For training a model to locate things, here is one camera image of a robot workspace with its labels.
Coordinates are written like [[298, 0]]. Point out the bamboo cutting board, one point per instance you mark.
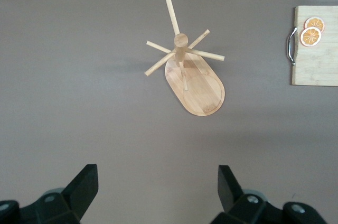
[[317, 63]]

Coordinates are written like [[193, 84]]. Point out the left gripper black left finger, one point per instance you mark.
[[84, 189]]

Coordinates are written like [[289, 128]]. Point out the wooden cup rack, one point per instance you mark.
[[200, 89]]

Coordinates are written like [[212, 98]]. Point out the orange fruit slice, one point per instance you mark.
[[315, 23], [311, 37]]

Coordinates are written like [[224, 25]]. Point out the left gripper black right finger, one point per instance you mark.
[[231, 195]]

